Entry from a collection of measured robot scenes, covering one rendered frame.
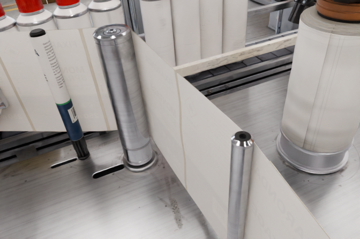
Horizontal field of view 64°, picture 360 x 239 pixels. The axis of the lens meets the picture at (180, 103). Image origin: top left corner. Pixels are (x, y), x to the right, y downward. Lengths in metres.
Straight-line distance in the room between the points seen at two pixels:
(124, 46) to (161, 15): 0.22
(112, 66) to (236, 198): 0.18
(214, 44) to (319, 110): 0.29
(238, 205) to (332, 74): 0.18
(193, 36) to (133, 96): 0.24
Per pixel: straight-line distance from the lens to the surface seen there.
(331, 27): 0.31
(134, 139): 0.36
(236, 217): 0.20
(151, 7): 0.50
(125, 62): 0.30
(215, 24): 0.56
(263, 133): 0.44
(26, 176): 0.45
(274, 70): 0.65
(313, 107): 0.34
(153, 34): 0.52
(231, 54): 0.58
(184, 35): 0.53
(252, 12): 0.66
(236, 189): 0.18
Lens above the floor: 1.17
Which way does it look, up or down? 36 degrees down
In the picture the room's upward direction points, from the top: 5 degrees counter-clockwise
